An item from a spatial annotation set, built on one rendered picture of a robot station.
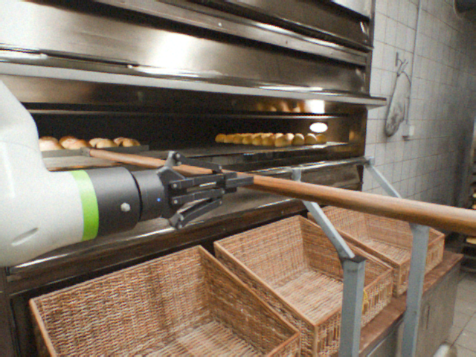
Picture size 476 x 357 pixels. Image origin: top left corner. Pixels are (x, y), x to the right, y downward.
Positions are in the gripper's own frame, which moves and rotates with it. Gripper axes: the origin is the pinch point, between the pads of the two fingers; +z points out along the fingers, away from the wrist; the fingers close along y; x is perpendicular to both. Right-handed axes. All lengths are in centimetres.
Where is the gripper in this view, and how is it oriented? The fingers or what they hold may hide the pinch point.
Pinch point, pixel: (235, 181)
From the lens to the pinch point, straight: 59.3
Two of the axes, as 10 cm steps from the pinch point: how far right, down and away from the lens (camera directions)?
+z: 7.5, -1.3, 6.5
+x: 6.6, 1.4, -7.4
